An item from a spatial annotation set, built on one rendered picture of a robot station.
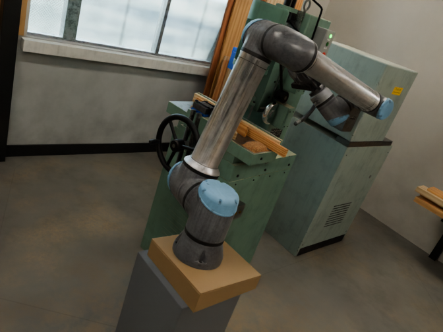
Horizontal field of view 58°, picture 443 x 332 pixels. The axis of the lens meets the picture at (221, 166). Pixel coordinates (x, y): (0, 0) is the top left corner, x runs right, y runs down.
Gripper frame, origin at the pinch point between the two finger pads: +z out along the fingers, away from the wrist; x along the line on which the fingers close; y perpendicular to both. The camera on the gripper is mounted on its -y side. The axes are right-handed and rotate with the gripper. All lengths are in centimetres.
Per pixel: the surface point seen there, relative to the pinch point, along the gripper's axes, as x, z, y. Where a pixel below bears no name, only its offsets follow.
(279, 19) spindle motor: -10.7, 15.0, -2.0
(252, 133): 19.1, -18.3, -31.3
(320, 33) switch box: -34.4, -1.1, -12.0
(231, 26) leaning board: -87, 51, -139
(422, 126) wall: -166, -119, -116
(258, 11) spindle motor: -6.1, 23.3, -4.0
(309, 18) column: -30.1, 7.6, -7.3
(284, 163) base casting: 4, -44, -52
